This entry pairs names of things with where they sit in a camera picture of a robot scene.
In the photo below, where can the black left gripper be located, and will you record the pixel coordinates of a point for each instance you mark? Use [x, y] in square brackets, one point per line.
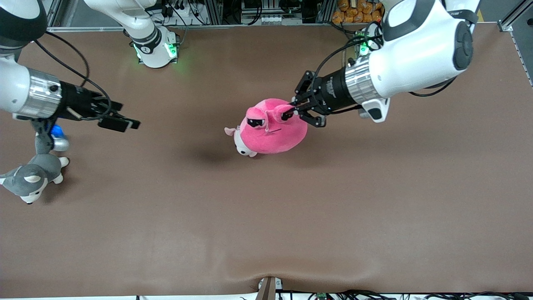
[332, 93]

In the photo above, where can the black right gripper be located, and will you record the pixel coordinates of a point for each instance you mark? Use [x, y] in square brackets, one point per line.
[77, 104]

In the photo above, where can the pink round plush toy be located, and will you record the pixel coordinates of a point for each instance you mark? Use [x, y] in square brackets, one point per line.
[275, 137]

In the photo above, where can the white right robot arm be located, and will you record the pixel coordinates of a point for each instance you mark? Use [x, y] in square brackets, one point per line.
[16, 87]

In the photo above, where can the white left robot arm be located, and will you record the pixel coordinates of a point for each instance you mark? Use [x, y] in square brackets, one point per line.
[416, 58]

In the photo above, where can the pale pink small plush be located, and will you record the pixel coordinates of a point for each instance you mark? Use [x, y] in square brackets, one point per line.
[243, 148]

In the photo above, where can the white power strip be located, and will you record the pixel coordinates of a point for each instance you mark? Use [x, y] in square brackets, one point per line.
[281, 20]

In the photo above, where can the grey white husky plush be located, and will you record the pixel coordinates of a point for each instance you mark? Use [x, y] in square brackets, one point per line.
[37, 171]

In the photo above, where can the orange packaged snacks pile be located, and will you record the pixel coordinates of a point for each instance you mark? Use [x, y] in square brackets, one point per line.
[354, 12]

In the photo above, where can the green circuit board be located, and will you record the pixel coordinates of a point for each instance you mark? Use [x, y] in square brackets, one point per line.
[321, 296]

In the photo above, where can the silver table side strip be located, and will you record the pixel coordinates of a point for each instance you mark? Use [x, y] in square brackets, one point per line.
[522, 58]

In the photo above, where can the aluminium profile beam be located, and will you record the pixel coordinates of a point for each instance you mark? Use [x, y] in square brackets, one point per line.
[516, 14]

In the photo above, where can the grey table edge rail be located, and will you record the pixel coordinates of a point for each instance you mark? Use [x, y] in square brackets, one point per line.
[250, 28]

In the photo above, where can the aluminium frame posts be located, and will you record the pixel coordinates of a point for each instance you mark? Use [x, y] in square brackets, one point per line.
[213, 10]

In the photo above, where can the metal table clamp bracket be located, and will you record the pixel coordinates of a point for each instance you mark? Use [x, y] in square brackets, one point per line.
[268, 289]

